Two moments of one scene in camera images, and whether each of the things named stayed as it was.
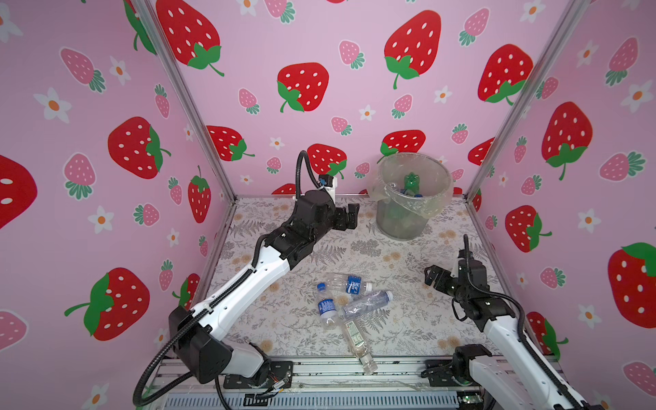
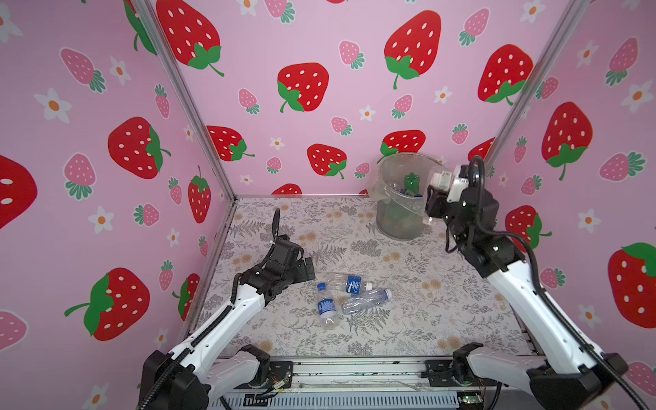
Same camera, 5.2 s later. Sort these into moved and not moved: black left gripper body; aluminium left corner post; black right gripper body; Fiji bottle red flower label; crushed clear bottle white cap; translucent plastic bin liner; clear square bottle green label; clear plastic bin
Moved: black left gripper body; clear square bottle green label; black right gripper body
Not moved: crushed clear bottle white cap; aluminium left corner post; translucent plastic bin liner; Fiji bottle red flower label; clear plastic bin
